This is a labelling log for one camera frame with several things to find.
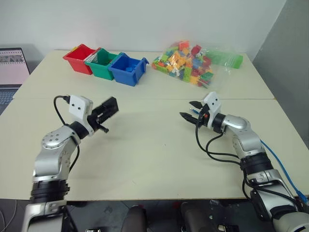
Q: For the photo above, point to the clear bag of toy bricks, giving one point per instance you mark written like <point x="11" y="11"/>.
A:
<point x="183" y="64"/>

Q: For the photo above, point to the dark rounded shape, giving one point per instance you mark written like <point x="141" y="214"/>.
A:
<point x="134" y="218"/>

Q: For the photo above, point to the blue plastic bin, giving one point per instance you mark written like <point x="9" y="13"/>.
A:
<point x="125" y="75"/>

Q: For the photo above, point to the red plastic bin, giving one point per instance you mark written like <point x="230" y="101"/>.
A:
<point x="78" y="60"/>

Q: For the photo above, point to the green plastic bin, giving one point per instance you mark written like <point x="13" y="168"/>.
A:
<point x="102" y="68"/>

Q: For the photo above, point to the small blue toy brick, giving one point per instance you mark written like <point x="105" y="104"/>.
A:
<point x="130" y="70"/>

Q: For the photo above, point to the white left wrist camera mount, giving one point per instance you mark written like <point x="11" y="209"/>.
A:
<point x="79" y="107"/>

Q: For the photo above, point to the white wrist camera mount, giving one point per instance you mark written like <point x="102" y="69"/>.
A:
<point x="213" y="104"/>
<point x="79" y="107"/>

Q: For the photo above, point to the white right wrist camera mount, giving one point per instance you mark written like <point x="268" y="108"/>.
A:
<point x="213" y="104"/>

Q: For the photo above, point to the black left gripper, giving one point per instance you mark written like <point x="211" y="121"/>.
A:
<point x="94" y="119"/>

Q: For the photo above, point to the green zip bag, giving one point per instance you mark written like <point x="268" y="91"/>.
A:
<point x="224" y="58"/>

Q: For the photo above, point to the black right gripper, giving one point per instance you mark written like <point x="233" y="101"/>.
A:
<point x="203" y="119"/>

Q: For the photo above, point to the white card in bin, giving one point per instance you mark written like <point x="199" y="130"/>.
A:
<point x="91" y="58"/>

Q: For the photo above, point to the grey laptop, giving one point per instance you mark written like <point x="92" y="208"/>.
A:
<point x="10" y="72"/>

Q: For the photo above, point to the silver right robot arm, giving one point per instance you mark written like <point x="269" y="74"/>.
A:
<point x="251" y="147"/>

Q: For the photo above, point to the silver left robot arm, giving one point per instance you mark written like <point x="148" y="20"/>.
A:
<point x="51" y="154"/>

